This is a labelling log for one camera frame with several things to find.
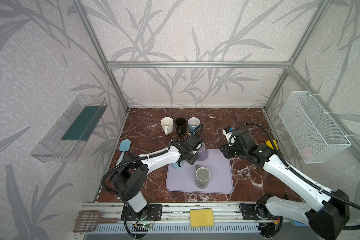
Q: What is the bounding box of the lavender mug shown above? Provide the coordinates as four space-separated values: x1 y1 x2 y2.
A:
197 143 208 162

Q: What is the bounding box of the blue polka dot mug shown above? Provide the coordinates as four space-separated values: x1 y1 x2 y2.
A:
188 117 201 135

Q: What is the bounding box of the black mug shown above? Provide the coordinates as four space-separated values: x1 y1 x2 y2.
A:
175 118 187 137

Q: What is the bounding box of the white faceted mug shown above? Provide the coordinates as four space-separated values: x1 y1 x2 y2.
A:
161 117 174 135

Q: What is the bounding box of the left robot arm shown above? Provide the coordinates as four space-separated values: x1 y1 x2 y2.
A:
101 124 204 215

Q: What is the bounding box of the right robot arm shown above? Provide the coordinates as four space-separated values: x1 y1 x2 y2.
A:
220 125 360 240

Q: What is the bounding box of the grey mug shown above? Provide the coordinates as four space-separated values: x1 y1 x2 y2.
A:
195 165 211 189

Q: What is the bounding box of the light blue mug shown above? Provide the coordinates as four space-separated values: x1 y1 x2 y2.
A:
170 161 185 170

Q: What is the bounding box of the yellow item on table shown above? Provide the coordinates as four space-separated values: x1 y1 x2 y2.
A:
266 140 279 150

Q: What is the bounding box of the lavender plastic tray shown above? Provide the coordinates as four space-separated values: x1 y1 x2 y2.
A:
166 149 234 194

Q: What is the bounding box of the yellow sponge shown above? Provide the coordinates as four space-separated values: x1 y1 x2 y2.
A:
190 209 215 228

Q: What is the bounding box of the light blue silicone spatula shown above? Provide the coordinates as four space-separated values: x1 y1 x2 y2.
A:
116 140 131 166

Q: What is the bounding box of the green circuit board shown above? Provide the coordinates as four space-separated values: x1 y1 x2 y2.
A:
133 223 154 232

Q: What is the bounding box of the brown slotted spatula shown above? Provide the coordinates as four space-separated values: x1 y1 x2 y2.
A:
73 211 118 233

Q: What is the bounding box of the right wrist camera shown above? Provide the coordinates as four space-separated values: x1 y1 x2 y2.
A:
223 126 235 146

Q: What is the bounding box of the white wire basket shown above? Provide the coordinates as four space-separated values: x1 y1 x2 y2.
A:
279 91 352 164

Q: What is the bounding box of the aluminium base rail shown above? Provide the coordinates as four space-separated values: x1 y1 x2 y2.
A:
68 201 319 240

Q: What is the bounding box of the clear plastic wall bin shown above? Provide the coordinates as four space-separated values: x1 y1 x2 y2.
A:
30 94 108 163

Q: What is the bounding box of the aluminium frame post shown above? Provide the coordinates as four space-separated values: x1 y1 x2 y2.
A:
73 0 129 112

